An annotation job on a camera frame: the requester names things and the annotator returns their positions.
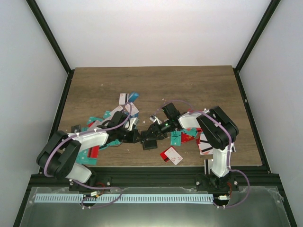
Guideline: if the light blue slotted rail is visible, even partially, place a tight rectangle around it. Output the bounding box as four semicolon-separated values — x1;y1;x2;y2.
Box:
35;193;214;204

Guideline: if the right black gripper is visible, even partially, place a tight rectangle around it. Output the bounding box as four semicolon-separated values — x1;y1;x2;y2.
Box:
144;119;174;141

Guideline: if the teal card front left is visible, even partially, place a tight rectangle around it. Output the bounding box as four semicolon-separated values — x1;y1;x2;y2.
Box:
76;149;97;165

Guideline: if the red VIP card gold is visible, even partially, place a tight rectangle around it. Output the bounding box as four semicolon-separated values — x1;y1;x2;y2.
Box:
181;132;196;144

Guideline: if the black membership card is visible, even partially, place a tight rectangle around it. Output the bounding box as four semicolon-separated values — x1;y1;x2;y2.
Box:
71;124;81;133

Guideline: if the white floral card left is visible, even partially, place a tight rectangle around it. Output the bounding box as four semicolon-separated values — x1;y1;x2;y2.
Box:
125;102;139;116

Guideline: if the white card magnetic stripe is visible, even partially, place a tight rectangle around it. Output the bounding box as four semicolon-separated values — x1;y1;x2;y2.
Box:
119;93;129;105

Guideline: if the red card front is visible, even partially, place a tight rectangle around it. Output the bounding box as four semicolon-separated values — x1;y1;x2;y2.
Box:
160;151;170;162

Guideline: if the blue card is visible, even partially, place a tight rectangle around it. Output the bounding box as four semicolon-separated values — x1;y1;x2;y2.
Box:
128;92;140;103

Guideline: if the white floral card on red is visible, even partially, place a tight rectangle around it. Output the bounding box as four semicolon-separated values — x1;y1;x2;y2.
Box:
164;147;183;165

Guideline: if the black leather card holder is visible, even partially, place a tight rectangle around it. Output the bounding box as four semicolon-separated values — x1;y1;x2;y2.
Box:
142;140;158;150

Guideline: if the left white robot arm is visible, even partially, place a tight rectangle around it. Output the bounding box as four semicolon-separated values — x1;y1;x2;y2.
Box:
36;112;140;191

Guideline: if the white striped card front right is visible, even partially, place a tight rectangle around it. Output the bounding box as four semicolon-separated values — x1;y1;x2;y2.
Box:
197;139;213;155

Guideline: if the red card black stripe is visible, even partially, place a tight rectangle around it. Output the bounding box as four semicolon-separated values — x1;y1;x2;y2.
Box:
87;146;99;158

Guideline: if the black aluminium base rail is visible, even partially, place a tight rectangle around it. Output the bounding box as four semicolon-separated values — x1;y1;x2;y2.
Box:
30;166;280;187

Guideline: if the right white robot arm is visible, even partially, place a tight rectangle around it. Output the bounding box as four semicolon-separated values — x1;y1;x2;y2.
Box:
142;103;239;191

